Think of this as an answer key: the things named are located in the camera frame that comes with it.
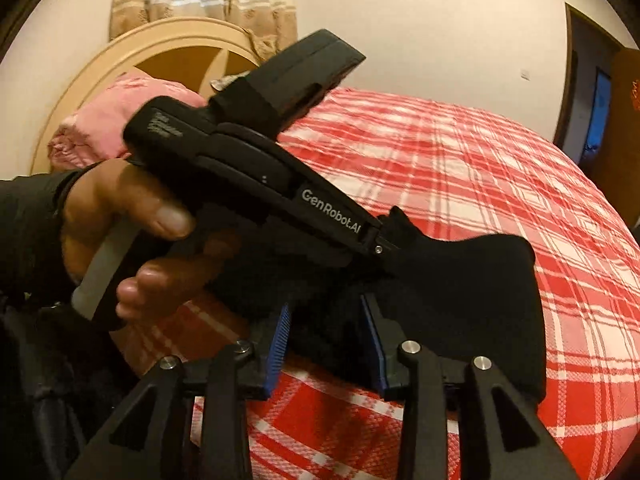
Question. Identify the red paper door decoration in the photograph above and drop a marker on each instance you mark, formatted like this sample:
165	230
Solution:
634	91

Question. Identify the dark door frame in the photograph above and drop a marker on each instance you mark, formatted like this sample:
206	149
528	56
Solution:
562	85

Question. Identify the person's left hand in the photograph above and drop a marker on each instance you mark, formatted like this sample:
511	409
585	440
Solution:
110	195

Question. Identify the person's left forearm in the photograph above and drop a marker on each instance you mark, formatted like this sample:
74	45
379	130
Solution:
30	235

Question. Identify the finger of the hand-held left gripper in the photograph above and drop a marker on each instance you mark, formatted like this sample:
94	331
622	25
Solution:
382	247

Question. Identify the black pants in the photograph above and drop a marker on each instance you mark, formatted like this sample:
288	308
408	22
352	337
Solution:
465	290

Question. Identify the brown wooden door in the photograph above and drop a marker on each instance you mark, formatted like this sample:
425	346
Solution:
620	135

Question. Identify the striped pillow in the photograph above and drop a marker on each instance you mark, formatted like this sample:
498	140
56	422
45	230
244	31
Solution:
227	82

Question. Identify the pink floral pillow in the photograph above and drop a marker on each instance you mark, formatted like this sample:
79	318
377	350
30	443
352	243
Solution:
100	120

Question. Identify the cream wooden headboard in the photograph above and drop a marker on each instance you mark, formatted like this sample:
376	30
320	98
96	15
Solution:
165	45

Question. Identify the red plaid bed sheet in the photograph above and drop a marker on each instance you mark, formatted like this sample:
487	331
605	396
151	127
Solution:
450	170

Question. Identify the person's dark clothing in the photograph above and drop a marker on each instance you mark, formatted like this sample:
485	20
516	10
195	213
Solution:
45	400

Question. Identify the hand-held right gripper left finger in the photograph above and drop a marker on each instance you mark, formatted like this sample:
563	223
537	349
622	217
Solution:
277	350

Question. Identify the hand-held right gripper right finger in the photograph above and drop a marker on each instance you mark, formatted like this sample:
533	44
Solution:
374	345

